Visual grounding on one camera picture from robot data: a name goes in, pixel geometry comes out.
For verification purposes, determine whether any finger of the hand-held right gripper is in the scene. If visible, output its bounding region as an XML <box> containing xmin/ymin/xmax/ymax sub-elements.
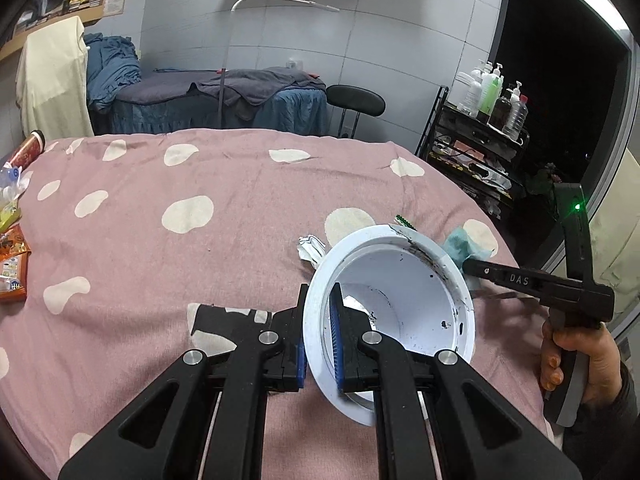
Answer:
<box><xmin>462</xmin><ymin>258</ymin><xmax>507</xmax><ymax>287</ymax></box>

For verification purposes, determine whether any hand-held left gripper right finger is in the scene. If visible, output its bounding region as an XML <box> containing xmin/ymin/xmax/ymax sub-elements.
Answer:
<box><xmin>327</xmin><ymin>282</ymin><xmax>583</xmax><ymax>480</ymax></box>

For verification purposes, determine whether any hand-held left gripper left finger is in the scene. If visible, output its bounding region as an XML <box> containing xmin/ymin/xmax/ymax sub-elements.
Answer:
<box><xmin>57</xmin><ymin>284</ymin><xmax>310</xmax><ymax>480</ymax></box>

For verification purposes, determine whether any white instant noodle cup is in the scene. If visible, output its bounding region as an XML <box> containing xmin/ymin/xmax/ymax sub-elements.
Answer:
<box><xmin>302</xmin><ymin>224</ymin><xmax>476</xmax><ymax>428</ymax></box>

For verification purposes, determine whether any person's right forearm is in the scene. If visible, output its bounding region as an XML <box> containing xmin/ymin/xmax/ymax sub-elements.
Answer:
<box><xmin>562</xmin><ymin>360</ymin><xmax>640</xmax><ymax>480</ymax></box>

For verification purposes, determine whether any person's right hand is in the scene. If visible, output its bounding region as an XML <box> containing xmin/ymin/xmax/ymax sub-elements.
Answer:
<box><xmin>540</xmin><ymin>320</ymin><xmax>623</xmax><ymax>406</ymax></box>

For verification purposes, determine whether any glass sliding door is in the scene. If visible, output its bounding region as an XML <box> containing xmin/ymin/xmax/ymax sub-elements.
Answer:
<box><xmin>545</xmin><ymin>10</ymin><xmax>640</xmax><ymax>331</ymax></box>

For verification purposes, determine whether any potted plant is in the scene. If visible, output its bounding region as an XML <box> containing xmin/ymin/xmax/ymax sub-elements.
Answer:
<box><xmin>525</xmin><ymin>162</ymin><xmax>563</xmax><ymax>198</ymax></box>

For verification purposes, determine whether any white crumpled wrapper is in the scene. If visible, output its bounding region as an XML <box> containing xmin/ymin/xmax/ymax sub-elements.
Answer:
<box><xmin>297</xmin><ymin>234</ymin><xmax>326</xmax><ymax>266</ymax></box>

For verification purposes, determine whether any black trolley cart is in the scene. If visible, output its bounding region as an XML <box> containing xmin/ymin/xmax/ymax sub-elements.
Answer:
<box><xmin>415</xmin><ymin>85</ymin><xmax>531</xmax><ymax>221</ymax></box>

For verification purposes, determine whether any pink spotted blanket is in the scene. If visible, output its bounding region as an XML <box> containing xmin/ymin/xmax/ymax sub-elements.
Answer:
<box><xmin>0</xmin><ymin>127</ymin><xmax>556</xmax><ymax>480</ymax></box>

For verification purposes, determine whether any clear bottle with red cap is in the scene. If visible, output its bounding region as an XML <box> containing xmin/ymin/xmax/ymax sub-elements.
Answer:
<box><xmin>502</xmin><ymin>94</ymin><xmax>530</xmax><ymax>140</ymax></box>

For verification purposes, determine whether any dark pump bottle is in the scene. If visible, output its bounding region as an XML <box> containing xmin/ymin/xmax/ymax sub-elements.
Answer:
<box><xmin>489</xmin><ymin>89</ymin><xmax>513</xmax><ymax>130</ymax></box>

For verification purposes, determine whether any white pump bottle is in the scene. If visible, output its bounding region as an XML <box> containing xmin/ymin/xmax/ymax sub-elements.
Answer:
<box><xmin>457</xmin><ymin>72</ymin><xmax>485</xmax><ymax>116</ymax></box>

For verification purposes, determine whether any green pump bottle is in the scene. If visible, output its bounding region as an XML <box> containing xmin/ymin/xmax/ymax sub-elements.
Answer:
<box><xmin>479</xmin><ymin>63</ymin><xmax>505</xmax><ymax>118</ymax></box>

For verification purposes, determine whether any black stool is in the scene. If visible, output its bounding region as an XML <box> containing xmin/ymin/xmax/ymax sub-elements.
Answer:
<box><xmin>325</xmin><ymin>85</ymin><xmax>387</xmax><ymax>140</ymax></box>

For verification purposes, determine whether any blue massage bed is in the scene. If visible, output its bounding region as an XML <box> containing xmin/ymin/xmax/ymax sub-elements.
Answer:
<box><xmin>90</xmin><ymin>66</ymin><xmax>333</xmax><ymax>136</ymax></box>

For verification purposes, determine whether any grey blanket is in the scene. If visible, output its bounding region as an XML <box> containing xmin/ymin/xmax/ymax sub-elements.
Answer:
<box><xmin>195</xmin><ymin>66</ymin><xmax>326</xmax><ymax>121</ymax></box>

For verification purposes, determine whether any white floor lamp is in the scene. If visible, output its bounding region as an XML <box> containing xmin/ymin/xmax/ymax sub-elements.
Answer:
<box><xmin>218</xmin><ymin>0</ymin><xmax>341</xmax><ymax>131</ymax></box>

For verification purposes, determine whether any orange snack packet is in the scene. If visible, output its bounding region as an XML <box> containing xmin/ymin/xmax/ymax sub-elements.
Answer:
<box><xmin>0</xmin><ymin>225</ymin><xmax>32</xmax><ymax>303</ymax></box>

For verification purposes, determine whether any yellow-green snack packet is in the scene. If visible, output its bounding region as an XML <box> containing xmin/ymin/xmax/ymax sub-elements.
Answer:
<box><xmin>0</xmin><ymin>204</ymin><xmax>23</xmax><ymax>233</ymax></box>

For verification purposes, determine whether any clear plastic bottle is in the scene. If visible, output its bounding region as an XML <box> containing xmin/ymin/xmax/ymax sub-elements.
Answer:
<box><xmin>0</xmin><ymin>162</ymin><xmax>33</xmax><ymax>201</ymax></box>

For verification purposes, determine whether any red paper cup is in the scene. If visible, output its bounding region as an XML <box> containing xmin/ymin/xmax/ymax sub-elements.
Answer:
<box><xmin>9</xmin><ymin>130</ymin><xmax>47</xmax><ymax>168</ymax></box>

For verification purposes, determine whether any pile of blue sheets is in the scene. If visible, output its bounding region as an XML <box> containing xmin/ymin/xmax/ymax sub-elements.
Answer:
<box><xmin>82</xmin><ymin>32</ymin><xmax>143</xmax><ymax>111</ymax></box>

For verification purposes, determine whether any cream towel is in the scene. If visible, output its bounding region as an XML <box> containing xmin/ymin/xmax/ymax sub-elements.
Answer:
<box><xmin>15</xmin><ymin>15</ymin><xmax>96</xmax><ymax>138</ymax></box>

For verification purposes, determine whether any wooden cubby shelf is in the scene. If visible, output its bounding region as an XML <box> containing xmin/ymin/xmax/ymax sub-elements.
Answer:
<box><xmin>0</xmin><ymin>0</ymin><xmax>116</xmax><ymax>61</ymax></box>

